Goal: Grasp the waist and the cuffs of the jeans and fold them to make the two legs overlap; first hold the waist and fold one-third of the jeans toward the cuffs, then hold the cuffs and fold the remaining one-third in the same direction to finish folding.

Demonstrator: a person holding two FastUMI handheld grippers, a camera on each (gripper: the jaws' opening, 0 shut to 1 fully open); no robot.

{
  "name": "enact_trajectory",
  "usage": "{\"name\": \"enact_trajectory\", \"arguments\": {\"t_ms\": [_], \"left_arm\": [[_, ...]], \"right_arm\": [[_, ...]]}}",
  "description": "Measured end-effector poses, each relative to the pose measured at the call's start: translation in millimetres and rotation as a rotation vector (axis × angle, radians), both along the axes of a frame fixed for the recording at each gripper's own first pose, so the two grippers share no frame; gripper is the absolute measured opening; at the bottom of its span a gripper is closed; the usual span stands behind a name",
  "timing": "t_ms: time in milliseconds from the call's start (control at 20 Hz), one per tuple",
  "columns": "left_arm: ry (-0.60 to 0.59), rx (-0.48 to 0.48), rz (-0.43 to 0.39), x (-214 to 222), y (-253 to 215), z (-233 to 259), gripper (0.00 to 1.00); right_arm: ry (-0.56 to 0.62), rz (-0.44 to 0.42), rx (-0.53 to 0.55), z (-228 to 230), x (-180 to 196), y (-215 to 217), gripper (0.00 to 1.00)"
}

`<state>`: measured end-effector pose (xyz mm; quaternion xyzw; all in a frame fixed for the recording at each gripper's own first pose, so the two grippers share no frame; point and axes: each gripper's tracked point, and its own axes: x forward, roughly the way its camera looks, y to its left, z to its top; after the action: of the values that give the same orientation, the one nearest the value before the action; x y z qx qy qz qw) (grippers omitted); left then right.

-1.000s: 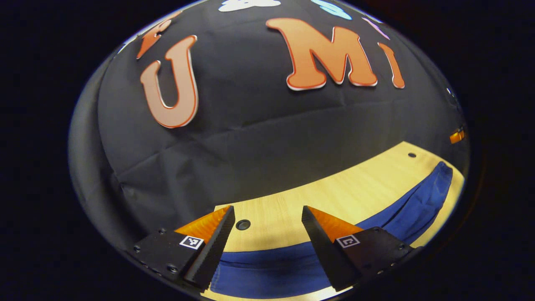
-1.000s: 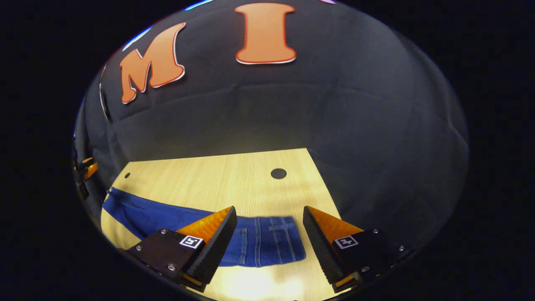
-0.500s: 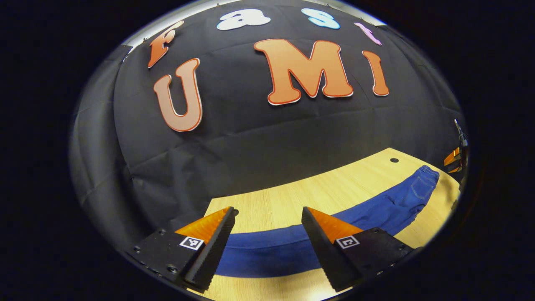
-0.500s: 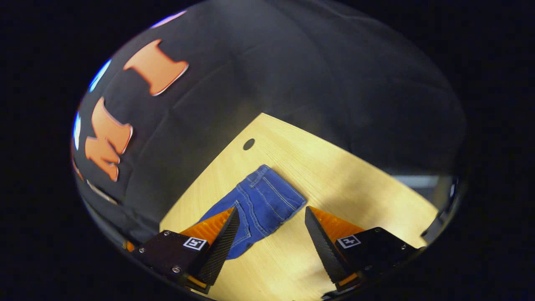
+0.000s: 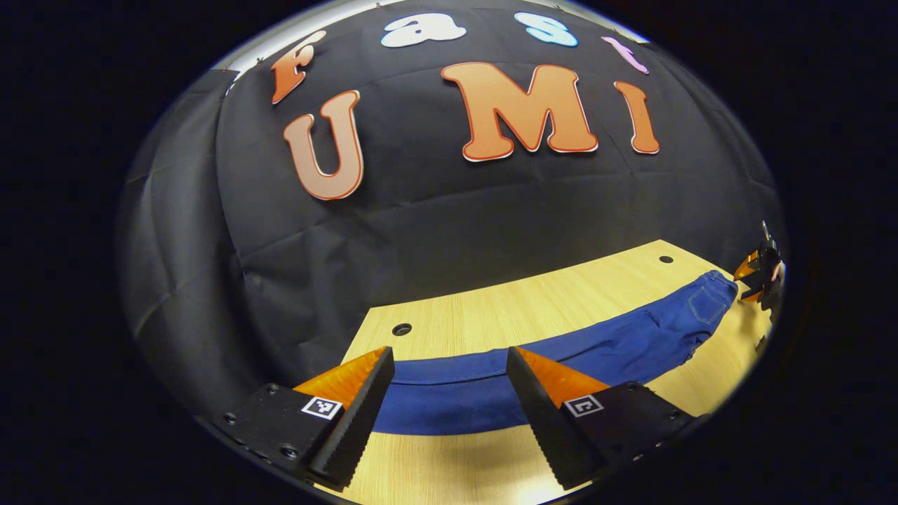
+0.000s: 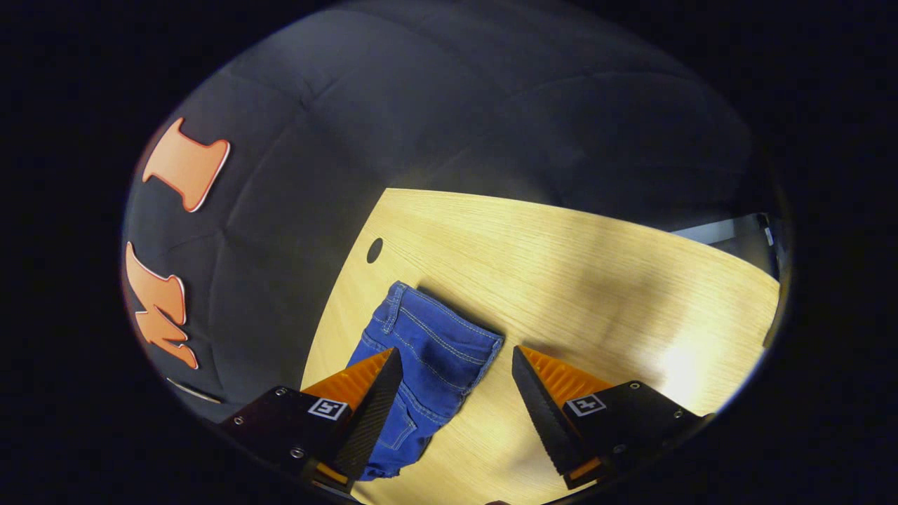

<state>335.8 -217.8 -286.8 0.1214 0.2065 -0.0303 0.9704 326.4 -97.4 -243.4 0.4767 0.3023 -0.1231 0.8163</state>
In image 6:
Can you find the grey metal bar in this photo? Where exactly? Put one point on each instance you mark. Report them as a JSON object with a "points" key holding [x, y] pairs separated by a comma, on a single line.
{"points": [[715, 231]]}

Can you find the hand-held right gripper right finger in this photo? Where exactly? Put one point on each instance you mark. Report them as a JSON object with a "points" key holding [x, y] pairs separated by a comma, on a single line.
{"points": [[537, 407]]}

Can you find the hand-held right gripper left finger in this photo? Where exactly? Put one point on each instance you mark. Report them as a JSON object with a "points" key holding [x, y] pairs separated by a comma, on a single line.
{"points": [[375, 410]]}

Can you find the blue jeans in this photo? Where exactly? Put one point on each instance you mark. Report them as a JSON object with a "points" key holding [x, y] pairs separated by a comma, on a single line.
{"points": [[442, 351]]}

